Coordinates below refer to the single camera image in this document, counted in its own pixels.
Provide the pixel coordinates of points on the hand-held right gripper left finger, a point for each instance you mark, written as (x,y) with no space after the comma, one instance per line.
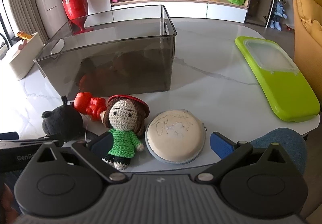
(99,144)

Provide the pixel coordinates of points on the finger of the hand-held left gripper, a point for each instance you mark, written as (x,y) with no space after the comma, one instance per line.
(54,138)

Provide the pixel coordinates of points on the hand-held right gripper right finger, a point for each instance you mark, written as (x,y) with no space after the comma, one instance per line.
(221,146)

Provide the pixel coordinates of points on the black fabric pouch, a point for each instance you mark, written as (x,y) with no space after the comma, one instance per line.
(63,118)

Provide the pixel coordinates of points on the crochet doll with red hat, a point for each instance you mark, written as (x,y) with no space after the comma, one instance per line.
(123,138)

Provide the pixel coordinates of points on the round cream zipper case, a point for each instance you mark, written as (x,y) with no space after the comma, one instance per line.
(173,138)

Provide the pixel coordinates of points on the green lid with clear flap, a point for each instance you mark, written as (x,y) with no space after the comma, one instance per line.
(284,88)

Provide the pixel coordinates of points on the smoky transparent storage bin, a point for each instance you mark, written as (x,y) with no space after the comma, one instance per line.
(113,45)

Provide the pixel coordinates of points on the white marble desktop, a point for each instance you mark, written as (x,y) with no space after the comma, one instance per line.
(213,68)

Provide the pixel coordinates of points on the person's blue jeans leg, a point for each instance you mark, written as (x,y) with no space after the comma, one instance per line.
(281,138)

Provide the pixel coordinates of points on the cream oval container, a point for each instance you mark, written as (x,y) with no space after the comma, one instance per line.
(25,60)

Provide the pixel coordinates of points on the pink toy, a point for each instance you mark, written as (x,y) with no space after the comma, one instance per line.
(22,45)

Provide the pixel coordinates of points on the yellow toy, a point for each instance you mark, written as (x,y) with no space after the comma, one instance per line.
(24,35)

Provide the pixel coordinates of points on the red goblet-shaped vase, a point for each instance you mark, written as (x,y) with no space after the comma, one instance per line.
(75,5)

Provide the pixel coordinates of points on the beige curtain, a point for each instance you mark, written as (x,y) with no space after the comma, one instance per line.
(20,0)

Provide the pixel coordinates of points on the blue zombie figure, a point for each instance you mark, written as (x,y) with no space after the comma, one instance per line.
(278,12)

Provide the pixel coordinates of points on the yellow padded chair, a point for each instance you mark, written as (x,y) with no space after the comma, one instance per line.
(309,0)

